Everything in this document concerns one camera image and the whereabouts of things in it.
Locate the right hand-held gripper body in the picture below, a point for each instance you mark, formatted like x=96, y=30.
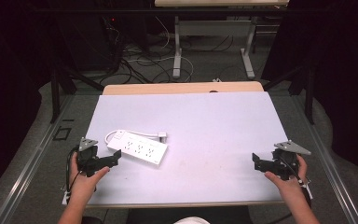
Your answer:
x=284, y=163

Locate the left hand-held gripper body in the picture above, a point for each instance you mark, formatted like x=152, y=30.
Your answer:
x=86, y=160

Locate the white power strip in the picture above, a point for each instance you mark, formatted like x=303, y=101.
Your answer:
x=138, y=149

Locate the person's right hand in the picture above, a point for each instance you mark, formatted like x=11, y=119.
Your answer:
x=289, y=184

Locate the person's left hand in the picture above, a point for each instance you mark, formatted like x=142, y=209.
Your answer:
x=85, y=185

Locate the black floor socket box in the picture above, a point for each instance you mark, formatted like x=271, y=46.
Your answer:
x=62, y=133

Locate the white table mat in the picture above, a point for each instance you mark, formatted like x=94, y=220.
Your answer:
x=205, y=130

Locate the person's dark pants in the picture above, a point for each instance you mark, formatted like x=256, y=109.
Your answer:
x=155, y=216

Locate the black metal stand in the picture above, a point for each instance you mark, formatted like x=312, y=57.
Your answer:
x=309, y=93
x=55, y=93

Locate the wooden table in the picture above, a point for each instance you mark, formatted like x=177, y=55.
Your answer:
x=167, y=88

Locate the person's white shirt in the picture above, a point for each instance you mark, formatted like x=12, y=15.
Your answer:
x=191, y=220

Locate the dark curtain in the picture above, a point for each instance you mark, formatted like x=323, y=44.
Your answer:
x=9, y=77
x=345, y=77

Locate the black computer tower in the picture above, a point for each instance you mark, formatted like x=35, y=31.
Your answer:
x=87, y=37

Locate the desk with white legs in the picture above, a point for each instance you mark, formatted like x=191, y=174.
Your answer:
x=177, y=46

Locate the metal floor rail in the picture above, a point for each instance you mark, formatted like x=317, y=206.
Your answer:
x=329, y=168
x=28, y=168

